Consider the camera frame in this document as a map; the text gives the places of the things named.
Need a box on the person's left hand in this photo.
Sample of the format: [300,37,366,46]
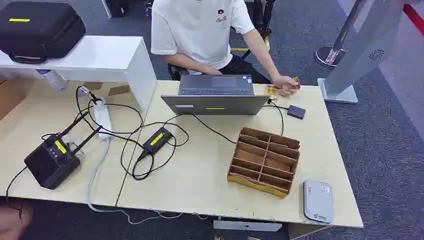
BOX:
[270,74,301,98]

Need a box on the brown card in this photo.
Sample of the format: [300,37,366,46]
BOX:
[281,76,302,92]

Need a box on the small black box drive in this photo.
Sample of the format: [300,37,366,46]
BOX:
[286,104,307,121]

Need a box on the grey laptop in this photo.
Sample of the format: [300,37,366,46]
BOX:
[160,74,271,116]

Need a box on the black stand with yellow tape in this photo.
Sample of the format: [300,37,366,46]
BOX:
[230,0,278,61]

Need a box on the wooden card box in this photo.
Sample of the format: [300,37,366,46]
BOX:
[227,127,302,200]

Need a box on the grey kiosk stand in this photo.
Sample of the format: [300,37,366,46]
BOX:
[317,0,407,105]

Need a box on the person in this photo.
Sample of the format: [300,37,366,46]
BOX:
[150,0,273,85]

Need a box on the black chair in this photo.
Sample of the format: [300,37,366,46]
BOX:
[167,62,190,82]

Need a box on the grey white card reader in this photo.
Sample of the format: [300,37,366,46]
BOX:
[302,179,335,225]

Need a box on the black power adapter yellow label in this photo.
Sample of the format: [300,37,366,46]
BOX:
[141,127,174,157]

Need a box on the cardboard sheet under desk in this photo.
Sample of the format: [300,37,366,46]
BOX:
[287,222,332,240]

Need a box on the red barrier belt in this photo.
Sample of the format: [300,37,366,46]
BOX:
[402,3,424,37]

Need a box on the small cardboard piece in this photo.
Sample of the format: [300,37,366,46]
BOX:
[107,85,131,97]

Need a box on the white power strip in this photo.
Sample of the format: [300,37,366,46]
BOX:
[92,96,114,141]

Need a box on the black cabinet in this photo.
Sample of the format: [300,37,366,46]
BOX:
[100,0,132,19]

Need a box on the white desk shelf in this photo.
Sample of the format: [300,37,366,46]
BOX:
[0,35,158,114]

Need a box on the clear plastic bottle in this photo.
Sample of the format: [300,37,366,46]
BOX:
[36,69,68,92]

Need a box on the black router with antennas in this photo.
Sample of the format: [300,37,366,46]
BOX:
[23,111,104,191]

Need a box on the black case with yellow label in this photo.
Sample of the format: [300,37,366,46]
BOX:
[0,1,87,65]

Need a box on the brown cardboard box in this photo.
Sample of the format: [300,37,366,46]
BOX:
[0,79,28,121]

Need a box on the blurred brown object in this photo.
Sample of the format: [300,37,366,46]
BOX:
[0,201,34,240]

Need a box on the thin black drive cable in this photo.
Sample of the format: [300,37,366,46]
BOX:
[262,98,290,137]

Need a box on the chrome stanchion post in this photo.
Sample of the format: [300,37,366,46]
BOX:
[314,0,369,69]

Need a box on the black adapter cable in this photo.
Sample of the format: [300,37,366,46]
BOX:
[119,112,238,182]

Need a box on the grey metal desk bracket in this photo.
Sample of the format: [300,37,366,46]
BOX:
[212,219,283,233]

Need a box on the white power strip cable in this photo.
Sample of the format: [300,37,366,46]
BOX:
[86,137,210,226]

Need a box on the black plug cable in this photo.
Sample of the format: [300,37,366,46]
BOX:
[75,85,145,151]

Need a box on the black router cable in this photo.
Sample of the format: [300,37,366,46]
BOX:
[4,165,29,214]

